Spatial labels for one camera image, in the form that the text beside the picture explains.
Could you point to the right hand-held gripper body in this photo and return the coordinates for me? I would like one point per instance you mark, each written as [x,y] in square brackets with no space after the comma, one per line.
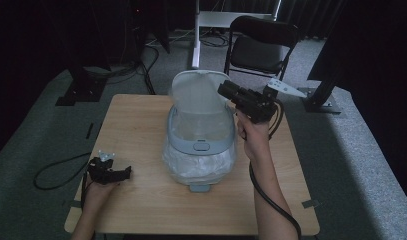
[257,105]

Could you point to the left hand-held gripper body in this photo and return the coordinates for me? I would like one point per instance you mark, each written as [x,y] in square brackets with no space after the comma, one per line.
[102,171]

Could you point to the grey and white trash bin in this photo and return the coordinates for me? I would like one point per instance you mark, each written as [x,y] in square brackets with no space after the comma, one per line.
[199,110]

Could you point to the clear plastic bin liner bag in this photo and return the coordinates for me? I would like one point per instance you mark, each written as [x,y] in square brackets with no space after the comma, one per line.
[197,166]

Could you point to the person's left hand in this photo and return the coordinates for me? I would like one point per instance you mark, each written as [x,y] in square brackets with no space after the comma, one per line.
[96,196]

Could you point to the person's right hand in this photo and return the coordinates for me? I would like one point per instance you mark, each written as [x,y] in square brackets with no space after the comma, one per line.
[256,140]

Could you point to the grey tape piece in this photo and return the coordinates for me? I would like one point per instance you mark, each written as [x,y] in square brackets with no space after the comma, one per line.
[311,203]
[76,203]

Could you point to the black tape strip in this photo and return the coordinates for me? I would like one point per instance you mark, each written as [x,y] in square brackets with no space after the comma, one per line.
[89,130]

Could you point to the black folding chair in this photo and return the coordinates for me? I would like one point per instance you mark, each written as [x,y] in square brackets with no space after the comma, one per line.
[257,53]

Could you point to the black slanted stand with base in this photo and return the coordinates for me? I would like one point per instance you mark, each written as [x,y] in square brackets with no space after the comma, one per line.
[319,100]

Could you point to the black stand with square base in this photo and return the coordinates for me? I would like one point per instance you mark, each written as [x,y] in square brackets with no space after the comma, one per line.
[82,90]

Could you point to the white desk frame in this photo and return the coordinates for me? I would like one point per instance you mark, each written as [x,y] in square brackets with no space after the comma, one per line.
[197,40]

